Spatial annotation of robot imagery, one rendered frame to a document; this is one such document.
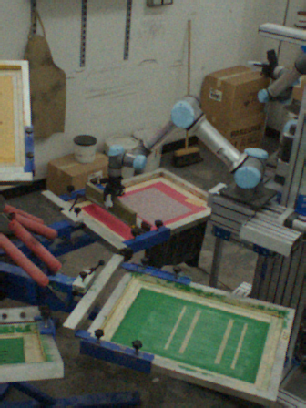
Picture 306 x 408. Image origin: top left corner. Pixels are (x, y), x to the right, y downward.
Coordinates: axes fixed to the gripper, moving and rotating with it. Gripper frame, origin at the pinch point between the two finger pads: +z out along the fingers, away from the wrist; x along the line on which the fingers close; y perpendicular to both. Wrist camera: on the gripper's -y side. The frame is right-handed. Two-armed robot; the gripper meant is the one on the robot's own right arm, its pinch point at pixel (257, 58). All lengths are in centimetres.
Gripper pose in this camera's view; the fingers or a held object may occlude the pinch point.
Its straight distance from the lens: 404.0
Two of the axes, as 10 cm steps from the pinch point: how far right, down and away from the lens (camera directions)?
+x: 8.7, -2.9, 4.0
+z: -5.0, -4.5, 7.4
